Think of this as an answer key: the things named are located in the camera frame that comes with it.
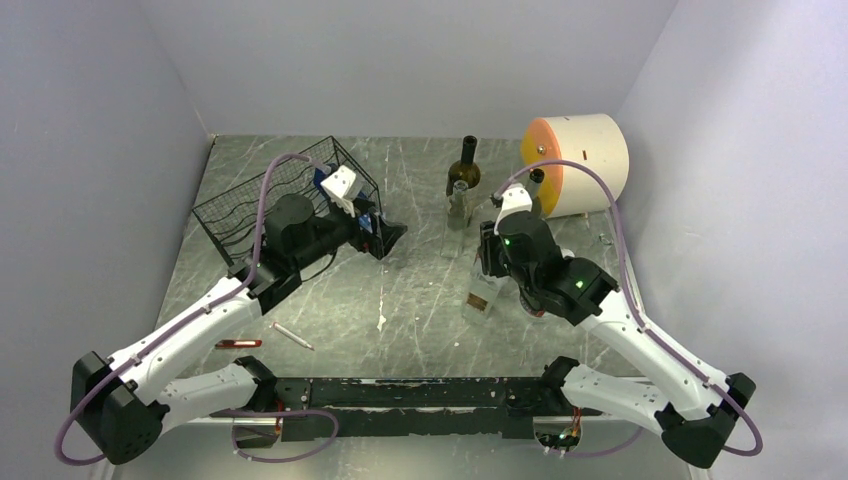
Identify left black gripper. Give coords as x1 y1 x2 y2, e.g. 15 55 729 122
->
293 196 408 270

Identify clear square liquor bottle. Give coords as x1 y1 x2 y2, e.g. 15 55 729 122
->
461 254 509 322

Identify blue square bottle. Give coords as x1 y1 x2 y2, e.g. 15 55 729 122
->
313 166 374 234

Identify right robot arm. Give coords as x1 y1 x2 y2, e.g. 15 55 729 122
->
478 211 756 469

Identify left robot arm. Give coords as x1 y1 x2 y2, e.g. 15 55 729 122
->
71 194 407 465

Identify clear round bottle silver cap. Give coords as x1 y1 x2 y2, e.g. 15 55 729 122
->
440 180 471 259

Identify clear round bottle dark label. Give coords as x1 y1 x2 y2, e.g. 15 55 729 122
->
519 291 546 320

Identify dark wine bottle white neck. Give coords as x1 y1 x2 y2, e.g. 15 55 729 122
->
526 168 545 218

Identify dark green wine bottle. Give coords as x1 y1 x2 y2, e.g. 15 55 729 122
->
445 135 482 196

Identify cream cylinder orange face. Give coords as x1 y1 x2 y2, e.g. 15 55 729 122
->
520 114 630 218

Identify white pen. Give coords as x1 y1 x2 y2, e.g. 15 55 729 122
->
271 322 315 351

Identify red pen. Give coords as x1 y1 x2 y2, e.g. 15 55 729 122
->
214 339 263 350

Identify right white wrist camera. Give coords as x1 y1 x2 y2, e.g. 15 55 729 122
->
494 184 533 235

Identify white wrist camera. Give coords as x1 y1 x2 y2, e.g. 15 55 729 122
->
320 165 361 217
494 184 533 235

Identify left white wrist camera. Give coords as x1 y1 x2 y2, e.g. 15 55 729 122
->
320 165 361 217

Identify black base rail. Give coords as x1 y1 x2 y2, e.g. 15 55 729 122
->
236 377 576 442

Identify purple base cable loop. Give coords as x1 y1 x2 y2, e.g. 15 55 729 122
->
230 409 341 464

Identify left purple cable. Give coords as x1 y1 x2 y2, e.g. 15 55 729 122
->
54 152 326 466

